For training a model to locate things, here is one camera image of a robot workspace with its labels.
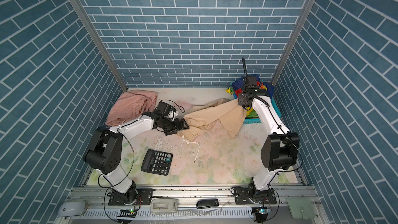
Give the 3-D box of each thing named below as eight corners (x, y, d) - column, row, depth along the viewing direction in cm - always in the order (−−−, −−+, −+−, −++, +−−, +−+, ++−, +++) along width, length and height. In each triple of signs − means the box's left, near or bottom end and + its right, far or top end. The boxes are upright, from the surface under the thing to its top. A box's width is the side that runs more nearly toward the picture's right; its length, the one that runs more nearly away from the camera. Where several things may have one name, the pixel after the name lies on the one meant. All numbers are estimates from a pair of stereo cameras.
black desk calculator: (142, 171, 83) (139, 169, 80) (150, 151, 91) (148, 148, 88) (167, 175, 82) (166, 173, 79) (173, 154, 89) (172, 152, 87)
